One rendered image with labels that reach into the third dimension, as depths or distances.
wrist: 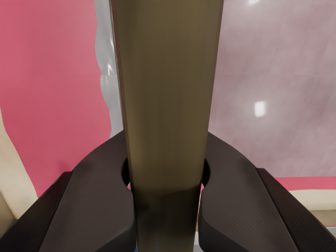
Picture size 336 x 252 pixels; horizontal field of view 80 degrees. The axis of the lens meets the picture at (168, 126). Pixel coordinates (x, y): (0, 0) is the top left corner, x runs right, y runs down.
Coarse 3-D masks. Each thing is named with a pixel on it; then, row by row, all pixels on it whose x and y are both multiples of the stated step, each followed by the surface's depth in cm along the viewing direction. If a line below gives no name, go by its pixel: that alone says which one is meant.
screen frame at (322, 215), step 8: (0, 192) 32; (0, 200) 32; (0, 208) 32; (8, 208) 34; (0, 216) 32; (8, 216) 34; (320, 216) 37; (328, 216) 37; (0, 224) 32; (8, 224) 34; (328, 224) 35; (0, 232) 32
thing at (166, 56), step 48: (144, 0) 5; (192, 0) 5; (144, 48) 5; (192, 48) 5; (144, 96) 6; (192, 96) 6; (144, 144) 7; (192, 144) 7; (144, 192) 8; (192, 192) 8; (144, 240) 10; (192, 240) 10
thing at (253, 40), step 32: (0, 0) 20; (32, 0) 20; (64, 0) 20; (224, 0) 21; (256, 0) 21; (288, 0) 21; (320, 0) 21; (0, 32) 22; (32, 32) 22; (64, 32) 22; (224, 32) 22; (256, 32) 23; (288, 32) 23; (320, 32) 23; (0, 64) 23; (32, 64) 23; (64, 64) 23; (96, 64) 24; (224, 64) 24; (256, 64) 24; (288, 64) 25; (320, 64) 25
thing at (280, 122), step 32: (0, 96) 25; (32, 96) 25; (64, 96) 25; (96, 96) 25; (224, 96) 26; (256, 96) 26; (288, 96) 27; (320, 96) 27; (32, 128) 27; (64, 128) 27; (96, 128) 28; (224, 128) 28; (256, 128) 29; (288, 128) 29; (320, 128) 29; (32, 160) 30; (64, 160) 30; (256, 160) 32; (288, 160) 32; (320, 160) 32
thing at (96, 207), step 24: (120, 144) 10; (96, 168) 9; (120, 168) 9; (72, 192) 8; (96, 192) 8; (120, 192) 8; (72, 216) 7; (96, 216) 7; (120, 216) 7; (48, 240) 6; (72, 240) 6; (96, 240) 6; (120, 240) 6
